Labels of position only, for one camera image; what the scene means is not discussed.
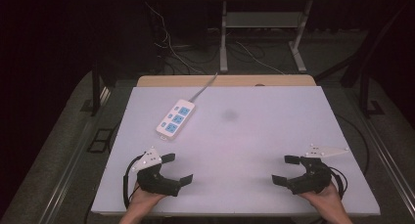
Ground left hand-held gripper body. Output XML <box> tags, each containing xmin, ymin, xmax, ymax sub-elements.
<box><xmin>131</xmin><ymin>147</ymin><xmax>182</xmax><ymax>198</ymax></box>

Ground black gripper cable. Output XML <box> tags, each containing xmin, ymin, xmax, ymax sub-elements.
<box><xmin>328</xmin><ymin>165</ymin><xmax>348</xmax><ymax>200</ymax></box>
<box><xmin>122</xmin><ymin>155</ymin><xmax>145</xmax><ymax>209</ymax></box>

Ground white floor cable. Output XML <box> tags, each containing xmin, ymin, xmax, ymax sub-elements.
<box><xmin>144</xmin><ymin>1</ymin><xmax>208</xmax><ymax>75</ymax></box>
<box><xmin>234</xmin><ymin>40</ymin><xmax>286</xmax><ymax>75</ymax></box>

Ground grey metal desk frame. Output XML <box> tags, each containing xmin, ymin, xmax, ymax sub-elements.
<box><xmin>207</xmin><ymin>0</ymin><xmax>362</xmax><ymax>73</ymax></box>

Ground person's left hand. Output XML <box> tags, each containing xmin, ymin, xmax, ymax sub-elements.
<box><xmin>127</xmin><ymin>184</ymin><xmax>166</xmax><ymax>216</ymax></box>

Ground person's right hand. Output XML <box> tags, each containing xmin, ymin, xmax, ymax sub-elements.
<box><xmin>298</xmin><ymin>181</ymin><xmax>345</xmax><ymax>216</ymax></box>

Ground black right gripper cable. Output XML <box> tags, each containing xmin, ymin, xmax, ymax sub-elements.
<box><xmin>328</xmin><ymin>165</ymin><xmax>348</xmax><ymax>200</ymax></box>

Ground black floor cable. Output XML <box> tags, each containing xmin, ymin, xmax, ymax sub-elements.
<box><xmin>335</xmin><ymin>113</ymin><xmax>372</xmax><ymax>178</ymax></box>

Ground white power strip cable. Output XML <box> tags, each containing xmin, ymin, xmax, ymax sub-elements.
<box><xmin>188</xmin><ymin>71</ymin><xmax>219</xmax><ymax>104</ymax></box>

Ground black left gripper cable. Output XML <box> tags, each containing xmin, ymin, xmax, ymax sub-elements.
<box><xmin>122</xmin><ymin>155</ymin><xmax>145</xmax><ymax>209</ymax></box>

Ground aluminium floor rail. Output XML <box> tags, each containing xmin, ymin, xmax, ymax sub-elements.
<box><xmin>38</xmin><ymin>86</ymin><xmax>113</xmax><ymax>224</ymax></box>
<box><xmin>342</xmin><ymin>86</ymin><xmax>415</xmax><ymax>215</ymax></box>

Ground white power strip blue sockets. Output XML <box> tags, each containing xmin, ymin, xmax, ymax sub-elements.
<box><xmin>155</xmin><ymin>99</ymin><xmax>197</xmax><ymax>142</ymax></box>

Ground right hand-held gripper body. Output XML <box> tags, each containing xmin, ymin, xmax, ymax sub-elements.
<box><xmin>286</xmin><ymin>145</ymin><xmax>350</xmax><ymax>196</ymax></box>

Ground black stand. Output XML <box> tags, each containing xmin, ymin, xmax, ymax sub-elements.
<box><xmin>313</xmin><ymin>2</ymin><xmax>412</xmax><ymax>118</ymax></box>
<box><xmin>90</xmin><ymin>59</ymin><xmax>103</xmax><ymax>117</ymax></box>

